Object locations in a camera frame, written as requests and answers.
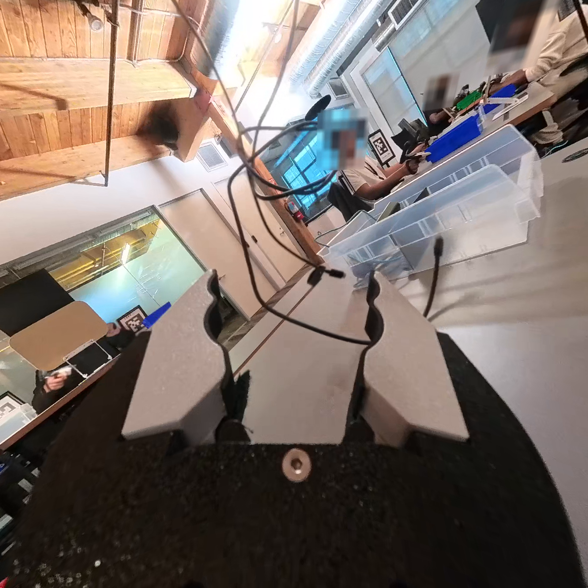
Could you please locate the black wall monitor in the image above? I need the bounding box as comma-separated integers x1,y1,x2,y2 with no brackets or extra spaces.
0,269,75,338

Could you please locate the thin black cable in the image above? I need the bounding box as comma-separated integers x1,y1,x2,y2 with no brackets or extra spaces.
172,0,374,346

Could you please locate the paned window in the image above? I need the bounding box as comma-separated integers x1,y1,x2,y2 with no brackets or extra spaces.
257,133,350,217

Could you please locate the black metal rod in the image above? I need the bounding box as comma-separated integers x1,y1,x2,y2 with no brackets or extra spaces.
99,0,121,189

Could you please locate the silver ventilation duct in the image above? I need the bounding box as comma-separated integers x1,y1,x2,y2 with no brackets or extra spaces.
289,0,400,98

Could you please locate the clear plastic bin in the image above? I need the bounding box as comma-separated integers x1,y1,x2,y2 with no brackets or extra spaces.
367,124,545,209
328,164,543,282

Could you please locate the black oval fixture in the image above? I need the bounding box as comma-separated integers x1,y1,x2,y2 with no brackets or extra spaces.
304,94,332,121

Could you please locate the wooden post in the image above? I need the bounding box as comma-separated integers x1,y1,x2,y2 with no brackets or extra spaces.
207,92,324,258

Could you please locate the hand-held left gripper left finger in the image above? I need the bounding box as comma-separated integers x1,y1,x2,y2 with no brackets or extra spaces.
121,269,252,447

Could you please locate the wall vent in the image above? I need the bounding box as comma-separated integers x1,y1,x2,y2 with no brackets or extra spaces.
195,140,229,174

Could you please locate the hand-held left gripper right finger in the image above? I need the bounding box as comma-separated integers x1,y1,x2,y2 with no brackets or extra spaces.
350,271,470,449

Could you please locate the small blue bin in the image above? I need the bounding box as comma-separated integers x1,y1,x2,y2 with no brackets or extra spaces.
142,301,172,328

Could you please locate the beige door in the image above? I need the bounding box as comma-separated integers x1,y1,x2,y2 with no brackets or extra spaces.
158,188,281,322
213,177,318,295

